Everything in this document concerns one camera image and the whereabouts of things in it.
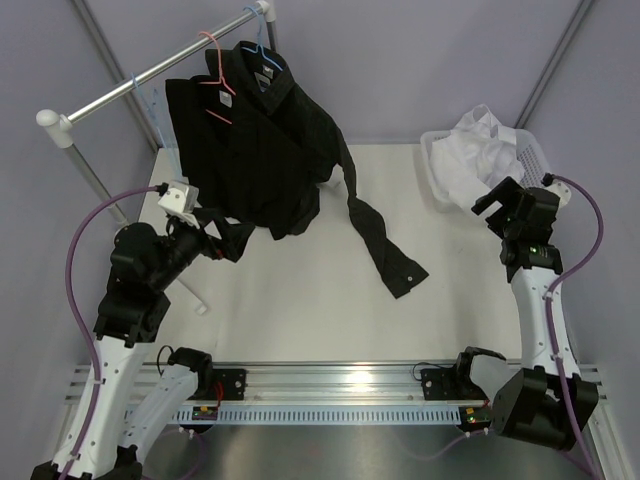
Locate light blue wire hanger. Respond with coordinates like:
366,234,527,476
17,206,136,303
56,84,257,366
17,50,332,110
130,73,184,181

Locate silver clothes rack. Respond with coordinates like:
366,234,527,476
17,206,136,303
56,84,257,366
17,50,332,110
35,0,277,226

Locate black striped shirt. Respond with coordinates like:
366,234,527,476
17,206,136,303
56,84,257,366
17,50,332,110
205,41,428,298

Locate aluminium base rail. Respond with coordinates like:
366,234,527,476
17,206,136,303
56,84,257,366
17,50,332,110
64,362,609,401

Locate white dress shirt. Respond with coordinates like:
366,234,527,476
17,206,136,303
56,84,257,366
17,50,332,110
426,104,525,214

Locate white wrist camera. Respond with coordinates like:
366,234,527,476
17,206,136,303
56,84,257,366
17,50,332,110
158,180,199,228
541,173,572,209

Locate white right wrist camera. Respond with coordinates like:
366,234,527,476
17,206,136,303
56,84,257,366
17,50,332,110
541,173,572,209

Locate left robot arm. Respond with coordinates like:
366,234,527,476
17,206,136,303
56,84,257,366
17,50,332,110
31,209,254,479

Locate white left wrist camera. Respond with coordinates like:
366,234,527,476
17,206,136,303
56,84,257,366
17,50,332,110
158,180,199,228

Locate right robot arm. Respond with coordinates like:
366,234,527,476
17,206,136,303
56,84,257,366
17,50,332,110
452,174,599,451

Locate pink wire hanger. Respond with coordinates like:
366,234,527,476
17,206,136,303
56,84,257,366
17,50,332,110
198,31,236,109

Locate white plastic basket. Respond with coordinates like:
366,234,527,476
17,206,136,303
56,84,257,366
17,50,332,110
419,129,551,213

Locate white slotted cable duct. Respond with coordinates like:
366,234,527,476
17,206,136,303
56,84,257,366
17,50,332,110
124,405,494,425

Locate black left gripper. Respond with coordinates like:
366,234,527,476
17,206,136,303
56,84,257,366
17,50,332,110
150,207,254,291

